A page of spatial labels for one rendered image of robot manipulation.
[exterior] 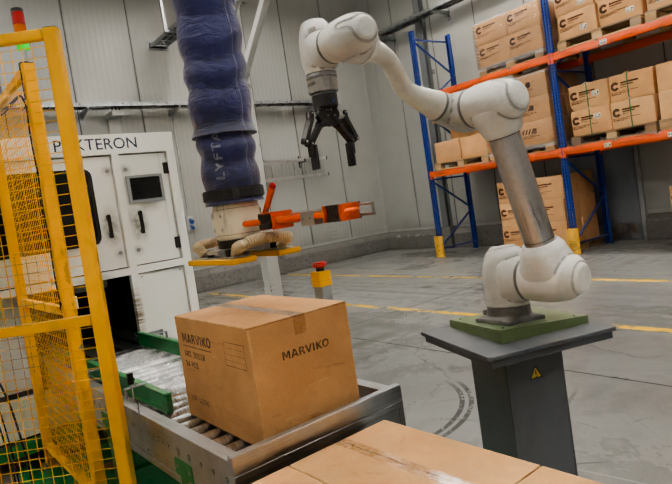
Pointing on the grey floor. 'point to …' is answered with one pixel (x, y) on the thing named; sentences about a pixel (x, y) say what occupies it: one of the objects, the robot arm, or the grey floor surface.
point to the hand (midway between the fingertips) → (334, 163)
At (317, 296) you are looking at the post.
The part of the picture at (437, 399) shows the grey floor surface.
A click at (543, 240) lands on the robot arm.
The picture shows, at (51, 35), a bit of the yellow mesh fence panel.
